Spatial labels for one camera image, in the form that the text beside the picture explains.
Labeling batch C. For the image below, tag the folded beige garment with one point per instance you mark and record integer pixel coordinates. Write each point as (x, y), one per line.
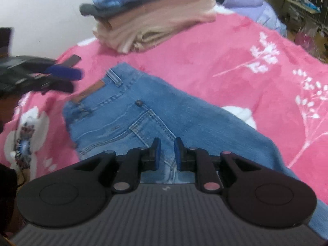
(138, 39)

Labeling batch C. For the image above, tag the wooden shelf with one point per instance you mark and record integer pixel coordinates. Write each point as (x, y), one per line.
(289, 1)

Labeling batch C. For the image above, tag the folded pink garment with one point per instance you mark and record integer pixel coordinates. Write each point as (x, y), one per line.
(174, 10)

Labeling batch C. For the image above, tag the pink floral blanket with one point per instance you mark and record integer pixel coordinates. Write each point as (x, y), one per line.
(205, 56)

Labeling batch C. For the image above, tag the blue denim jeans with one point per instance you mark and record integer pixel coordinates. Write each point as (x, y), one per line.
(123, 107)

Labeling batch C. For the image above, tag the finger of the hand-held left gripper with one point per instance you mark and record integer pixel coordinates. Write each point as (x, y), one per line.
(60, 86)
(64, 72)

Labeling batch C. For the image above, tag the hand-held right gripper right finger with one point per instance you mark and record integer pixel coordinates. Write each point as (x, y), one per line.
(177, 156)

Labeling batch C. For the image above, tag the light purple quilt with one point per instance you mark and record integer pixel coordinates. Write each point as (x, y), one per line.
(269, 18)

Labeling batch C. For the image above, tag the pink plastic bag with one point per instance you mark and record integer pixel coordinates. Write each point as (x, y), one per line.
(306, 41)

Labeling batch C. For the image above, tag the person's dark clothing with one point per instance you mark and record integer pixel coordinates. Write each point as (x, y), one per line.
(6, 197)

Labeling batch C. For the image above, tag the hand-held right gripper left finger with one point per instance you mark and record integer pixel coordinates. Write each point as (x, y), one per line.
(156, 155)

